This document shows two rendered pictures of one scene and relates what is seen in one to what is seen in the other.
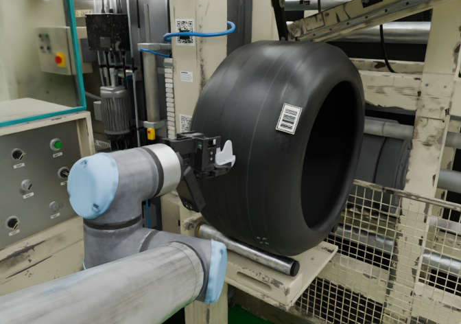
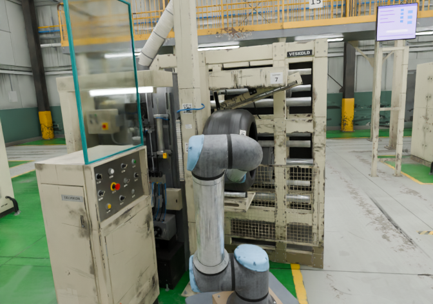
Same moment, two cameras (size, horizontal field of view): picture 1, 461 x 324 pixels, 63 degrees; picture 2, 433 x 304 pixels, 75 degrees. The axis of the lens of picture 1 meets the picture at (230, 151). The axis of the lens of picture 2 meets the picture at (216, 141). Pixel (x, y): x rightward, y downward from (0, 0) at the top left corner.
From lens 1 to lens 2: 1.03 m
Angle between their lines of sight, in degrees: 20
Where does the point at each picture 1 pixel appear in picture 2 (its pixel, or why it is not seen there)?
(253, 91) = (227, 127)
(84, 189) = not seen: hidden behind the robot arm
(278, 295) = (241, 206)
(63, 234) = (139, 203)
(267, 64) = (229, 117)
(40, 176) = (129, 176)
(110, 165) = not seen: hidden behind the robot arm
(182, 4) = (185, 98)
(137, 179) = not seen: hidden behind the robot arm
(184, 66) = (187, 122)
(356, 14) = (247, 97)
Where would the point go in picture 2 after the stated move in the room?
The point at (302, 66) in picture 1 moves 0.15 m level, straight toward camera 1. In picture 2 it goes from (241, 117) to (247, 119)
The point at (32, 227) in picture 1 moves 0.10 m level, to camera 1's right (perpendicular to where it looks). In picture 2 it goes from (127, 201) to (142, 198)
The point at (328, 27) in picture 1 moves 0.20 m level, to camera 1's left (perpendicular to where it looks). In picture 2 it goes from (237, 103) to (214, 104)
